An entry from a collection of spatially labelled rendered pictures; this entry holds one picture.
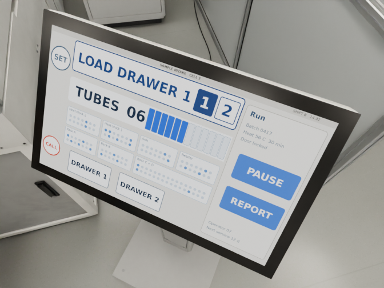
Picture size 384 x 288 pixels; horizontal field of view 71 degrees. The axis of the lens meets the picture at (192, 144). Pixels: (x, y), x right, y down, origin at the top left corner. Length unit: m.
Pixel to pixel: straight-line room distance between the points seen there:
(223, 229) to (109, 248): 1.11
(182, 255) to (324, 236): 0.77
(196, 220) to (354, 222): 1.38
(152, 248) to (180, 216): 0.97
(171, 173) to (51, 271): 1.22
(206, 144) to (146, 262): 1.09
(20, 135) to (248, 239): 0.65
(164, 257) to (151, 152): 1.03
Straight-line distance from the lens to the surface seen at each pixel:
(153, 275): 1.46
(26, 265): 1.68
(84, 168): 0.56
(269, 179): 0.44
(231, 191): 0.46
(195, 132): 0.43
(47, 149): 0.61
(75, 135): 0.55
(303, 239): 1.64
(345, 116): 0.42
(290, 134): 0.42
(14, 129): 0.84
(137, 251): 1.48
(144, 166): 0.49
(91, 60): 0.50
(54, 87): 0.56
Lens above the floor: 1.48
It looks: 60 degrees down
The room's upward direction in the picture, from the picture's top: 4 degrees clockwise
